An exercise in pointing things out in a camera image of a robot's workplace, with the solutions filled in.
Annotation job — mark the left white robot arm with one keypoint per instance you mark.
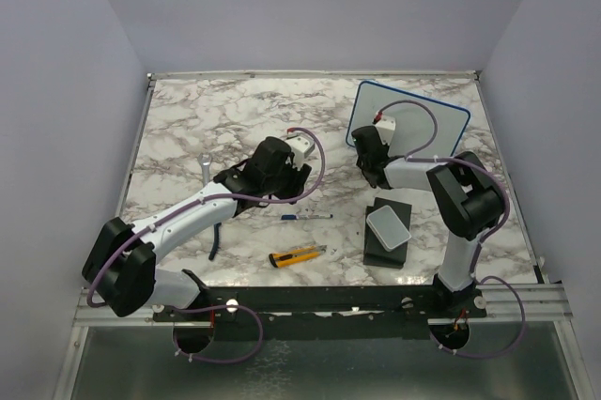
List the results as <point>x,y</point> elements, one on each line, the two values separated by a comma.
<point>121,269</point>

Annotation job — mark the blue whiteboard marker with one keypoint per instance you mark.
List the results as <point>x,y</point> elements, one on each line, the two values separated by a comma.
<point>299,217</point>

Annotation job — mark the black mounting base rail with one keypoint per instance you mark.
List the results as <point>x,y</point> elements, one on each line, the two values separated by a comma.
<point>350,312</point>

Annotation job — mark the blue handled pliers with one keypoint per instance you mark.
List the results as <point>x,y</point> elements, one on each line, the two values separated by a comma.
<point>216,241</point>

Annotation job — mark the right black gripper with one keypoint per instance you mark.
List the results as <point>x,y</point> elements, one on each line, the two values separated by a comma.
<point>359,162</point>

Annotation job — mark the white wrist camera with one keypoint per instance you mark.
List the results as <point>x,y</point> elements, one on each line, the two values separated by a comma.
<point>385,126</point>
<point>301,146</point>

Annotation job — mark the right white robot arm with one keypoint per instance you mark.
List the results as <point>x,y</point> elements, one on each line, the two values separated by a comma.
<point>472,203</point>

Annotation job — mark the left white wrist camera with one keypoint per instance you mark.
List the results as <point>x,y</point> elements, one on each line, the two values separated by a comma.
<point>301,146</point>

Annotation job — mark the yellow utility knife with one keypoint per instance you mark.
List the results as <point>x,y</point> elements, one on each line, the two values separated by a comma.
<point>281,260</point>

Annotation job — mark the silver wrench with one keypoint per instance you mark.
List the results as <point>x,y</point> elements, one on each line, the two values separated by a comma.
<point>205,163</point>

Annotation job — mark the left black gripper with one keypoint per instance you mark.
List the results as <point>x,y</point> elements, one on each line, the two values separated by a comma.
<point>298,180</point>

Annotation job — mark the grey white eraser case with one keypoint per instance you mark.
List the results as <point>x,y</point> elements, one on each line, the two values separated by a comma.
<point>388,228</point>

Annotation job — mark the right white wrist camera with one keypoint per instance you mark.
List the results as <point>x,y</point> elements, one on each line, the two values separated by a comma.
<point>385,126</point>

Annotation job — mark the black box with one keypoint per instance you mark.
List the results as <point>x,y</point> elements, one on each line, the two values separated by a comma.
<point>373,252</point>

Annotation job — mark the blue framed whiteboard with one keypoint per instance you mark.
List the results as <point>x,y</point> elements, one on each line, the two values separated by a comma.
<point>415,119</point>

